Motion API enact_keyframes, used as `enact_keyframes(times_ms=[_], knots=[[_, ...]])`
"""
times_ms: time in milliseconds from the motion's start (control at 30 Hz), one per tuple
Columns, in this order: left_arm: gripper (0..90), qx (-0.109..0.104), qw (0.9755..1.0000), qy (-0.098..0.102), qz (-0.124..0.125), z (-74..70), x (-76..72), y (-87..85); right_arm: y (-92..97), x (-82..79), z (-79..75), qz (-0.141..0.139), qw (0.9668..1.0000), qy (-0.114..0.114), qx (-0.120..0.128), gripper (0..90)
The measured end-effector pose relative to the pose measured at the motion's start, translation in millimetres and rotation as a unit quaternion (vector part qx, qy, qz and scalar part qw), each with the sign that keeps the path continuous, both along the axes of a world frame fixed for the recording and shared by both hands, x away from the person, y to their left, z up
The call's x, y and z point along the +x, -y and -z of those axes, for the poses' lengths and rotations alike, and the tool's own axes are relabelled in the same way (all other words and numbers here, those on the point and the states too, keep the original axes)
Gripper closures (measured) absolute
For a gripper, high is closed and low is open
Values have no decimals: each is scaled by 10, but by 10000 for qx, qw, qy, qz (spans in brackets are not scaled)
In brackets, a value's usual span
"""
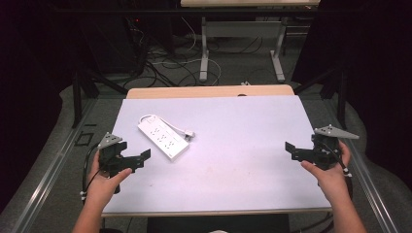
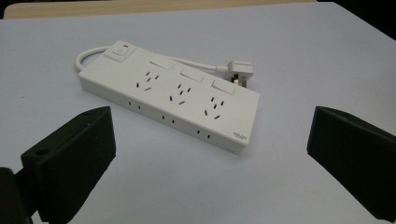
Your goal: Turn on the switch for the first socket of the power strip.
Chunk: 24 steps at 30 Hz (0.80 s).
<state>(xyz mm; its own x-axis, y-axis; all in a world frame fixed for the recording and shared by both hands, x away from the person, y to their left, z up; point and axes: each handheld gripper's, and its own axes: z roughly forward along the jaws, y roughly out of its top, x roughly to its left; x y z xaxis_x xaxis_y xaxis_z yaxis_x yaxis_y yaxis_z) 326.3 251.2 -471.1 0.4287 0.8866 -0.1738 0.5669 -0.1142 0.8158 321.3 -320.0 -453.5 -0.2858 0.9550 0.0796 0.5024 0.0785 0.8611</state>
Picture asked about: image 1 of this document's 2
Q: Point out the person's right hand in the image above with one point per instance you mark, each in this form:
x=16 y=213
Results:
x=332 y=183

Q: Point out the black metal stand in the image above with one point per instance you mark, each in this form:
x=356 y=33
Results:
x=77 y=97
x=342 y=93

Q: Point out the white metal desk frame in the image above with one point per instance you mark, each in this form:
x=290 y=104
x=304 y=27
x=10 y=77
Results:
x=204 y=51

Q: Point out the aluminium rail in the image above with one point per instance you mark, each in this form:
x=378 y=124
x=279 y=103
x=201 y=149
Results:
x=372 y=191
x=48 y=174

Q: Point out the white power strip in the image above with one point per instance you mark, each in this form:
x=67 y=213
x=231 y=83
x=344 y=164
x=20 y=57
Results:
x=163 y=139

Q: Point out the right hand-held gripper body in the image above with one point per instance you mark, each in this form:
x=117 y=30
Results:
x=322 y=152

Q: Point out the light wooden desk top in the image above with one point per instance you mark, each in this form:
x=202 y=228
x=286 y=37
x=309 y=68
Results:
x=249 y=3

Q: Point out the person's left hand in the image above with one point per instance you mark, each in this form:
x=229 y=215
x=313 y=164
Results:
x=102 y=187

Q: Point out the white plug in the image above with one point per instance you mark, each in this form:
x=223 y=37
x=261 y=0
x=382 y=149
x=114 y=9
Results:
x=189 y=134

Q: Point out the white table mat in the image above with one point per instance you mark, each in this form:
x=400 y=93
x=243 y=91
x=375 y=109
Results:
x=233 y=168

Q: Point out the black computer tower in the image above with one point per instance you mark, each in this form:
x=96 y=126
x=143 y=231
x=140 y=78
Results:
x=110 y=42

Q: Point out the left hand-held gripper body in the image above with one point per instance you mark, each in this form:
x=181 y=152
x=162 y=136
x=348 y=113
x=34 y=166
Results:
x=111 y=155

